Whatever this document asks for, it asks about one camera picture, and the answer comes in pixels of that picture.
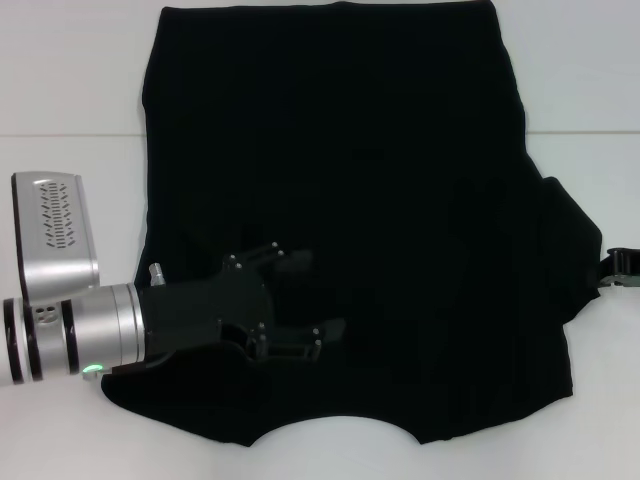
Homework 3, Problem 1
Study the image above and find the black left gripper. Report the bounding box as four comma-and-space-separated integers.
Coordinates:
135, 241, 348, 369

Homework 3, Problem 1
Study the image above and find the black t-shirt with pink print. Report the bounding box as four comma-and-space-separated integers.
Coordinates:
99, 1, 604, 435

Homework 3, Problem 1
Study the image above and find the silver vented wrist camera box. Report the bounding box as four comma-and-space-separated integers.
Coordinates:
10, 171, 101, 304

